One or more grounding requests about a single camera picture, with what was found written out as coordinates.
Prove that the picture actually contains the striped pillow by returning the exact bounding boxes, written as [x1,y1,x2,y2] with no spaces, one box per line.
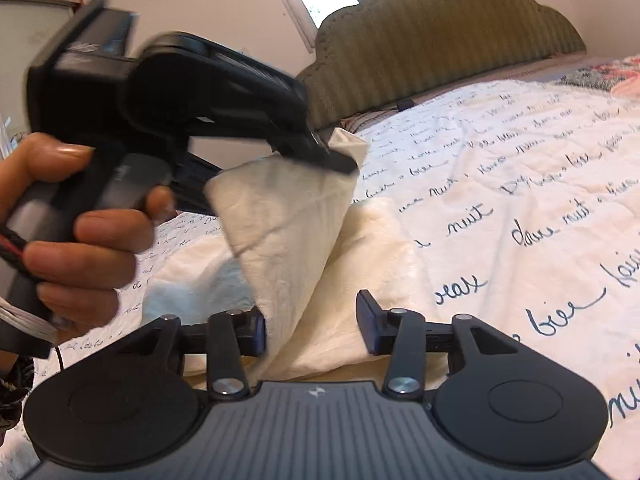
[340,101,416,133]

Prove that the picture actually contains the olive green scalloped headboard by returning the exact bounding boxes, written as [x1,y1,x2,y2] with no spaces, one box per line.
[297,0,586,130]

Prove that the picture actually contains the cream white pants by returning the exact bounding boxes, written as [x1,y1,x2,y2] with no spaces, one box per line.
[142,155,439,382]

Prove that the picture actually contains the white bedspread with script writing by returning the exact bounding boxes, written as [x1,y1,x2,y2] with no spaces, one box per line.
[0,77,640,480]

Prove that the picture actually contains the colourful patterned sheet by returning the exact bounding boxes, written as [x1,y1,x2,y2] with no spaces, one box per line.
[556,54,640,96]

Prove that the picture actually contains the person's left hand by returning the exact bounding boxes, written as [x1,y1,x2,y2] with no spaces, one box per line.
[1,133,176,342]

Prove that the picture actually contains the red and white cables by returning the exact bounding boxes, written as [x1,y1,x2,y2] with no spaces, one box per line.
[0,224,66,371]

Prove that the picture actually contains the pink fluffy blanket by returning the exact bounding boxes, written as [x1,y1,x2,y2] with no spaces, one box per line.
[611,75,640,101]

